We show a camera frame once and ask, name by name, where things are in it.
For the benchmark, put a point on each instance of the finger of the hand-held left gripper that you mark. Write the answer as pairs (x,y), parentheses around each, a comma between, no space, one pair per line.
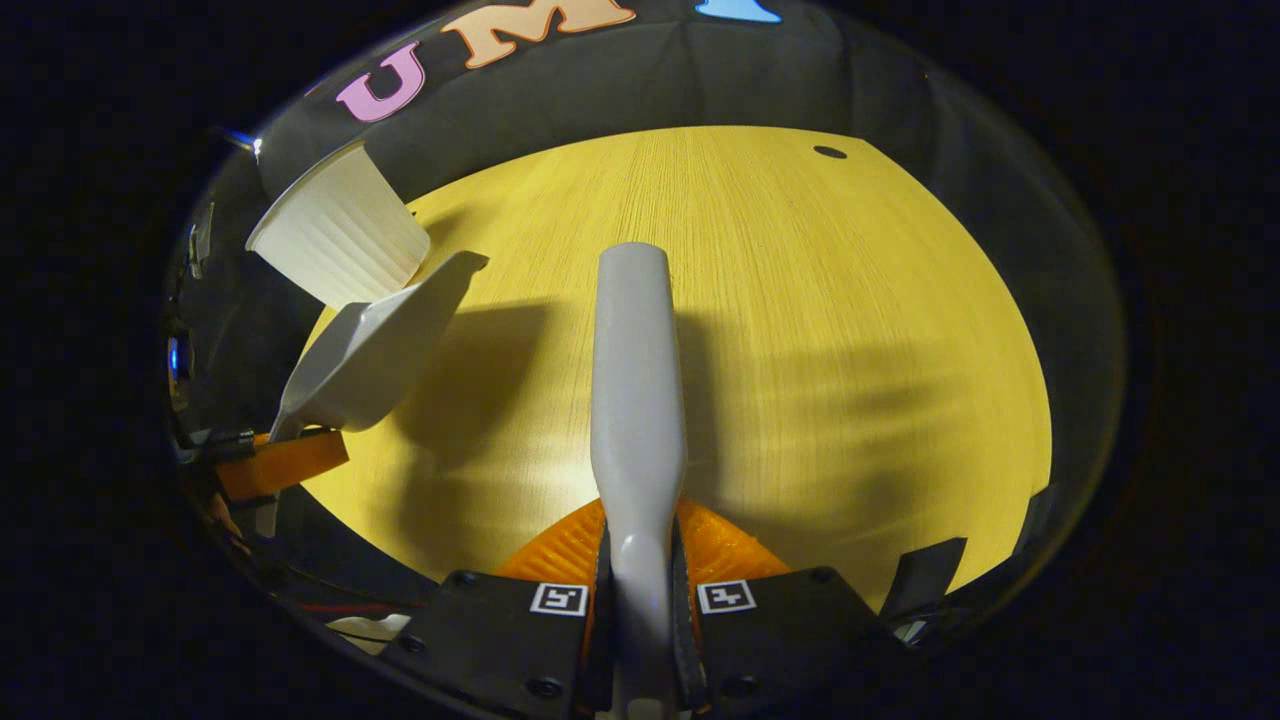
(285,465)

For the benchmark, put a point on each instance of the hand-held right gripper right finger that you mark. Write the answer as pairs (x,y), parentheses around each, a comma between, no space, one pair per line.
(790,640)

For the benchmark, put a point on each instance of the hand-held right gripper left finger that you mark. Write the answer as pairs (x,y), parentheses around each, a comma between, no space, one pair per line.
(500,640)

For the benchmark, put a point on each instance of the grey dustpan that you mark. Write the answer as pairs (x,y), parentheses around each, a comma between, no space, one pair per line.
(370,360)

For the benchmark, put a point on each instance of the white ribbed garbage bin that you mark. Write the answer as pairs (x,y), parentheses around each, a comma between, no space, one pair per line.
(345,235)

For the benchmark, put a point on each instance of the small grey broom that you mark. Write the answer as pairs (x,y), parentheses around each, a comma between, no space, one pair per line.
(638,400)

